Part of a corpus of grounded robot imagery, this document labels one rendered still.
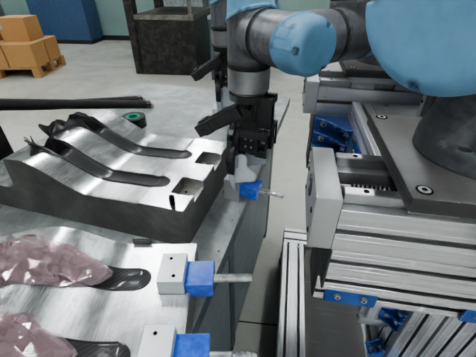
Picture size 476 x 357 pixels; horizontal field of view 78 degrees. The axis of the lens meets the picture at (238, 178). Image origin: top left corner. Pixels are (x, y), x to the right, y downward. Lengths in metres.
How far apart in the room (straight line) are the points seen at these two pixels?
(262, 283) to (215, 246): 0.95
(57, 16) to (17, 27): 2.41
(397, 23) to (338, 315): 1.07
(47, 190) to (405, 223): 0.62
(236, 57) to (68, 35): 7.37
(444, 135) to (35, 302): 0.52
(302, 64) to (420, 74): 0.18
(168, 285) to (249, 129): 0.30
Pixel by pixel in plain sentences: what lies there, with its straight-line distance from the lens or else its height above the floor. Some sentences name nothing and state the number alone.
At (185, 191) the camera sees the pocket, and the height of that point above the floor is 0.86.
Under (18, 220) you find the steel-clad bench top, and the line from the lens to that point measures 0.77.
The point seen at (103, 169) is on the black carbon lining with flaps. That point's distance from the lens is 0.67.
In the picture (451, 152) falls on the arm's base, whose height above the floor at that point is 1.06.
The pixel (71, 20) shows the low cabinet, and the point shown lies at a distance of 7.68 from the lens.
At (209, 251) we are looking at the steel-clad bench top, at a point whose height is 0.80.
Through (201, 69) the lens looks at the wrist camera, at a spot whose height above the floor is 0.98.
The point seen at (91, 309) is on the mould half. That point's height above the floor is 0.86.
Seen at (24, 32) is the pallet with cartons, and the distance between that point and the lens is 5.48.
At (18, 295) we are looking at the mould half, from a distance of 0.47.
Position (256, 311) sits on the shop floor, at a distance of 1.42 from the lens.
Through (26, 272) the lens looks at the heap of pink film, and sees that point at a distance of 0.48.
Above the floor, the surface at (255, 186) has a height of 0.84.
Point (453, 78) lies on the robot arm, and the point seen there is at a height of 1.16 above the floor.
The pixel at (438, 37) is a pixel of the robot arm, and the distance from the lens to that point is 0.25.
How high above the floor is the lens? 1.22
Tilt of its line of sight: 35 degrees down
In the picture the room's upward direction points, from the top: straight up
